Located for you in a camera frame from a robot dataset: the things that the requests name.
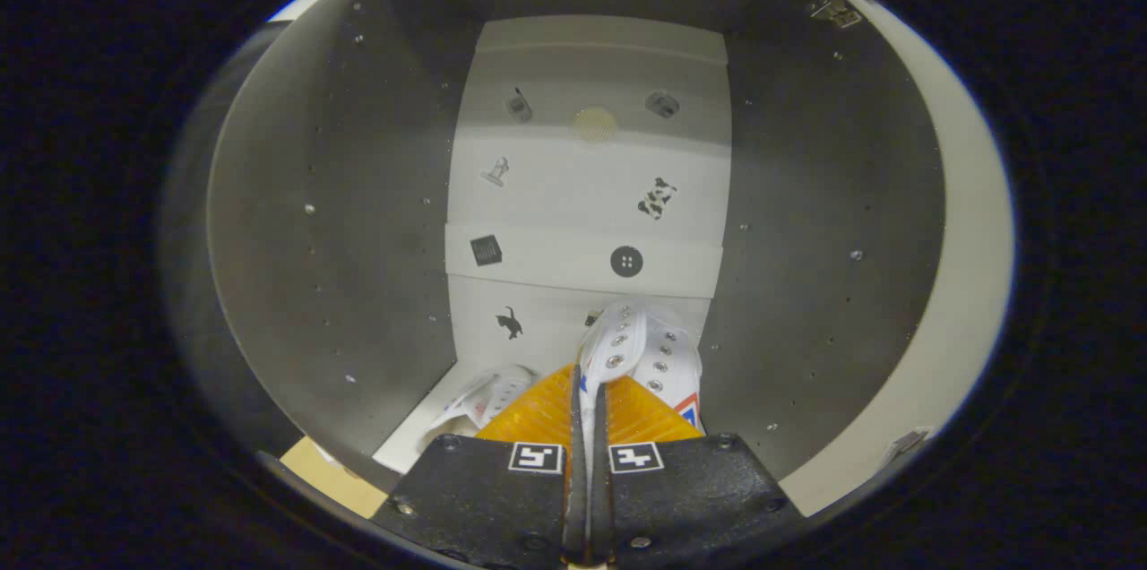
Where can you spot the white shoe with striped side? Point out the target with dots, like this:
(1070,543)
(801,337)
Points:
(654,355)

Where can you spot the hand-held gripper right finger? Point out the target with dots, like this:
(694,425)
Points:
(600,516)

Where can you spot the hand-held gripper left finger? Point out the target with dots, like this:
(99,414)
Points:
(575,516)

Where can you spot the grey shoe cabinet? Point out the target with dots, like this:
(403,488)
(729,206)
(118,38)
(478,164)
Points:
(340,238)

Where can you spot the white shoe with yellow sole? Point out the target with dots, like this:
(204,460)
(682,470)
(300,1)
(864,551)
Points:
(484,395)

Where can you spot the black backdrop cloth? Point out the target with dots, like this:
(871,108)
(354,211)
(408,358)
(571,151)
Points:
(188,283)

